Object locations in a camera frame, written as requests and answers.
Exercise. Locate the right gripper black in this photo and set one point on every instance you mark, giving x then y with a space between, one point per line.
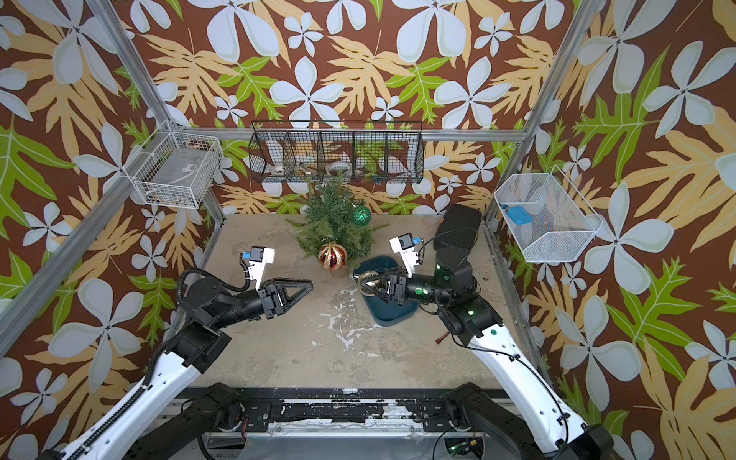
402 288

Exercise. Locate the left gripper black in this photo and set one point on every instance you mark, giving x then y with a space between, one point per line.
274 300

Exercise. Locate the red gold striped ornament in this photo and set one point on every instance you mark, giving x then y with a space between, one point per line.
333 256

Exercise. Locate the green glitter ball ornament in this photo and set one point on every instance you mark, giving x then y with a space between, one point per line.
361 215

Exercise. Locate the gold ball ornament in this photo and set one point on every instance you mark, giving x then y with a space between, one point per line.
366 283

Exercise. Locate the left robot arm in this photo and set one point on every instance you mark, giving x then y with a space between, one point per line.
210 305

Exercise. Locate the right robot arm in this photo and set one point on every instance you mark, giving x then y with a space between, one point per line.
544 426

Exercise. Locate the small green christmas tree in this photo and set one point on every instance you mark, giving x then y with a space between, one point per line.
328 219

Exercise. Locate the black hard case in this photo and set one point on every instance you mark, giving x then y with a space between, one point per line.
458 229

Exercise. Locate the blue object in basket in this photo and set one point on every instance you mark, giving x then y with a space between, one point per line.
518 215

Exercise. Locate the white mesh basket right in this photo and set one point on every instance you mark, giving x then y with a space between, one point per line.
564 222

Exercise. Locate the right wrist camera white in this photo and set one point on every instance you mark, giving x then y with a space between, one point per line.
405 246

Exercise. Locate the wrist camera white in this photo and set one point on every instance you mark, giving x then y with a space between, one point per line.
405 246
254 263

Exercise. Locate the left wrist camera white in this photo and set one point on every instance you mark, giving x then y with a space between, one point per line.
254 263

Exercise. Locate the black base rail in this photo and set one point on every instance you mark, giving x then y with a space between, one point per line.
426 409

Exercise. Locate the black wire basket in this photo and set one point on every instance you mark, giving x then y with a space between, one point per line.
355 152

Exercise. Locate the white wire basket left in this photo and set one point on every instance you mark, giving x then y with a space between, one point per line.
175 168

